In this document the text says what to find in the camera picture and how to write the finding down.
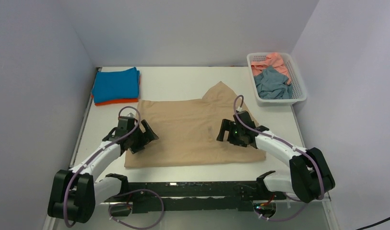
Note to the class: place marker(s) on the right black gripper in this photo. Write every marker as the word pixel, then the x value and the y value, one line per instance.
pixel 229 125

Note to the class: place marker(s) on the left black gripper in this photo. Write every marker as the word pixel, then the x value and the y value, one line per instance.
pixel 145 138

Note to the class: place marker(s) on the beige t shirt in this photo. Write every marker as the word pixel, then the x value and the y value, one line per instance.
pixel 187 132

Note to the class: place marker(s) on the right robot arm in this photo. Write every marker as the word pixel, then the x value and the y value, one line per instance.
pixel 308 176

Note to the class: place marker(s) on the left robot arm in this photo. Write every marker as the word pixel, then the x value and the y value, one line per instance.
pixel 77 191

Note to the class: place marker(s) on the folded orange t shirt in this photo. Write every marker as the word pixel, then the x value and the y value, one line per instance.
pixel 115 91

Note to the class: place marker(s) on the grey-blue t shirt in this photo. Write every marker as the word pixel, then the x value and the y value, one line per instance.
pixel 272 85

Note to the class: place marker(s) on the folded blue t shirt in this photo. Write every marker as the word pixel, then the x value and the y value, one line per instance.
pixel 132 73

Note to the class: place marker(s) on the white plastic basket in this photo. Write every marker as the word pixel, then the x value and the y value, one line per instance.
pixel 299 90

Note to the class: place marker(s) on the pink t shirt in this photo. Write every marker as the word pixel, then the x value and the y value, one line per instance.
pixel 272 59

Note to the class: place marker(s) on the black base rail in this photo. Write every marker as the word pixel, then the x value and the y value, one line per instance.
pixel 147 197

